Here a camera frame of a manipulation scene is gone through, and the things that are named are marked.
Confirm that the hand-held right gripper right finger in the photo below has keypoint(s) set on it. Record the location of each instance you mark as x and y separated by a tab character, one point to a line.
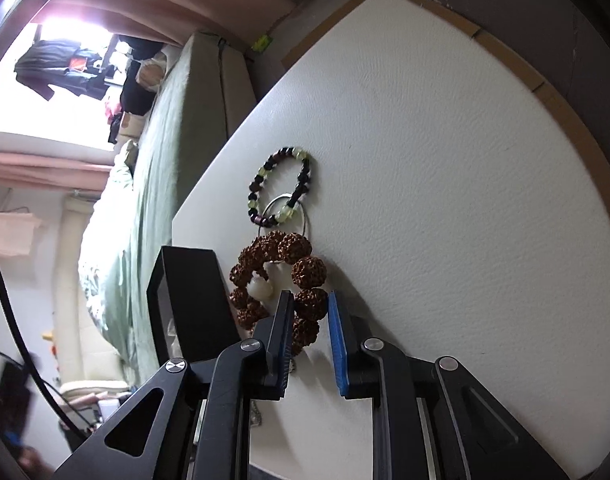
337	345

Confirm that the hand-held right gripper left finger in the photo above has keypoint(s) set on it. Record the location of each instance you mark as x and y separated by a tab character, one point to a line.
284	345

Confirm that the black jewelry box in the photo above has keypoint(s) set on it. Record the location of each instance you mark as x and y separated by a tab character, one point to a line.
195	300

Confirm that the thin metal bangle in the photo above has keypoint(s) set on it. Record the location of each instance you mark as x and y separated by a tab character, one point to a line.
305	220

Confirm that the beige padded headboard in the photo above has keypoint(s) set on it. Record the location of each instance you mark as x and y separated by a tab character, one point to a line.
80	310

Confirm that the bed with green sheet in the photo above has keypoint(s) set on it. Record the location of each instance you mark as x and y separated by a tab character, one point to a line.
160	160

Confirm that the hanging beige towel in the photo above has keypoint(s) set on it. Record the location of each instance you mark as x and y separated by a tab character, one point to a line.
10	232

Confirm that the black bag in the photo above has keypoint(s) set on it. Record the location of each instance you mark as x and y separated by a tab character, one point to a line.
137	85

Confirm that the narrow pink curtain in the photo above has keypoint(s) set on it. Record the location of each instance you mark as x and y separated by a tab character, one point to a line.
45	165

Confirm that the small green packet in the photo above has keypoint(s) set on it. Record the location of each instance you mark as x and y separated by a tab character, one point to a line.
261	42

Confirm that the flat cardboard sheet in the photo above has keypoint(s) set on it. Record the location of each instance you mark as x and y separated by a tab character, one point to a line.
535	75

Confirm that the hanging dark clothes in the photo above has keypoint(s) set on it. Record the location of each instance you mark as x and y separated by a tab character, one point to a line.
55	67

